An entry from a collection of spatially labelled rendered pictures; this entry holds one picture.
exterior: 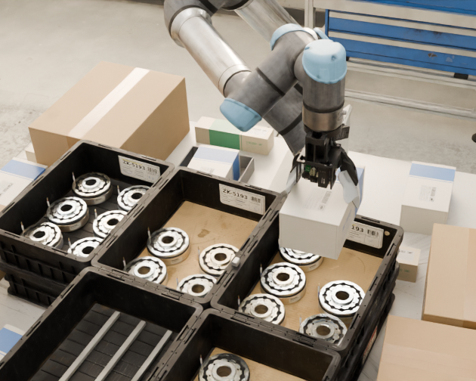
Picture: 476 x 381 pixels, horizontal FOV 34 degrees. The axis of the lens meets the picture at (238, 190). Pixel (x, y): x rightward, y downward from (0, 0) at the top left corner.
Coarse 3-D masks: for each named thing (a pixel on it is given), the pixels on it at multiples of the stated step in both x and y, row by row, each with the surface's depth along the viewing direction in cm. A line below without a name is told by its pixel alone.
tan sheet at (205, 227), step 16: (192, 208) 202; (208, 208) 202; (176, 224) 198; (192, 224) 197; (208, 224) 197; (224, 224) 197; (240, 224) 196; (256, 224) 196; (192, 240) 192; (208, 240) 192; (224, 240) 192; (240, 240) 192; (192, 256) 188; (176, 272) 184; (192, 272) 184
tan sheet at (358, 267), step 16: (352, 256) 186; (368, 256) 185; (304, 272) 182; (320, 272) 182; (336, 272) 182; (352, 272) 182; (368, 272) 181; (256, 288) 179; (320, 288) 178; (304, 304) 174; (288, 320) 171
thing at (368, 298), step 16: (272, 224) 182; (384, 224) 179; (256, 240) 177; (400, 240) 176; (384, 272) 168; (224, 288) 165; (368, 288) 164; (368, 304) 160; (256, 320) 158; (352, 320) 157; (304, 336) 154; (352, 336) 154
